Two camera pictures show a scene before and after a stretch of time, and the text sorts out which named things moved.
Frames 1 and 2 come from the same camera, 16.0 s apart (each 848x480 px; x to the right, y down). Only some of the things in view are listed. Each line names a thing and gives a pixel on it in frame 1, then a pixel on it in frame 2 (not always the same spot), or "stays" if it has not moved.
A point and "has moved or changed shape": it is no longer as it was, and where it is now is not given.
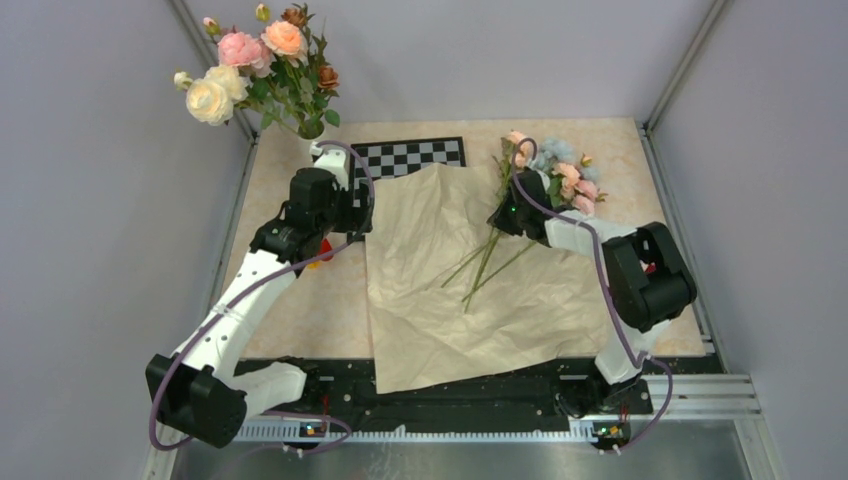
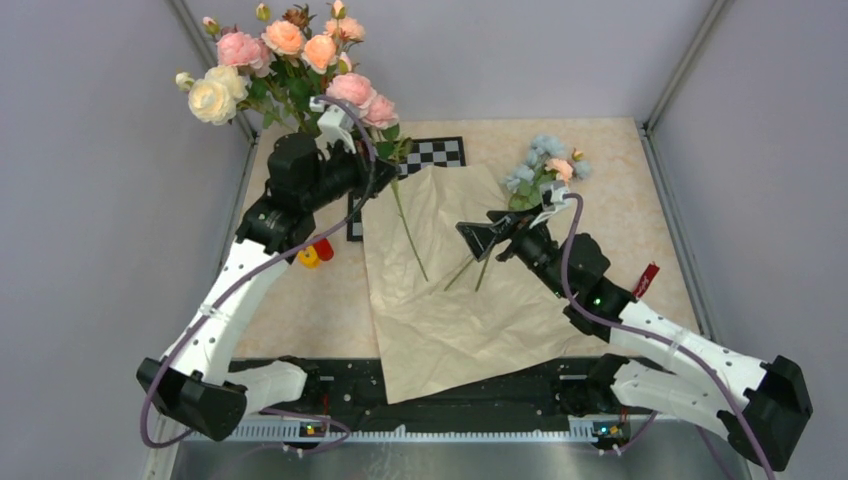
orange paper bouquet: x=453 y=297 stays
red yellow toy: x=324 y=248 stays
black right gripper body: x=510 y=216 -> x=517 y=229
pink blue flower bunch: x=572 y=179 has moved or changed shape
